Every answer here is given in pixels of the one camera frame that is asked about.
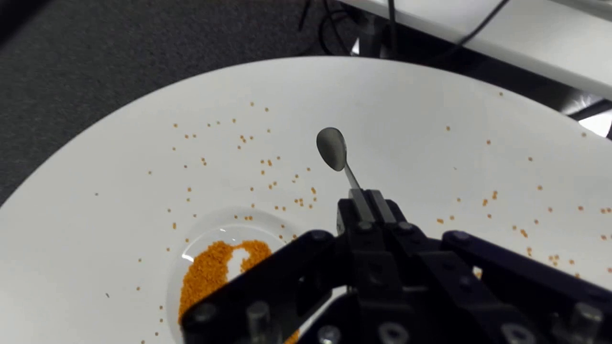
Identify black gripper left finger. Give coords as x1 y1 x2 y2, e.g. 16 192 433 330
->
180 189 410 344

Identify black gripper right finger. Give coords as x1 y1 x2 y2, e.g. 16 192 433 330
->
370 189 612 344

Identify metal spoon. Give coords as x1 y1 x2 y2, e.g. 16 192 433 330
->
316 126 366 196

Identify glass bowl of orange grains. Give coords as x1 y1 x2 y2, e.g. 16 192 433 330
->
167 206 303 344

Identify scattered orange grains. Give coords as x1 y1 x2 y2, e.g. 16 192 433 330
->
94 101 612 344

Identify white robot mounting table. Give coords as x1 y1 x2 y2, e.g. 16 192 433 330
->
341 0 612 101

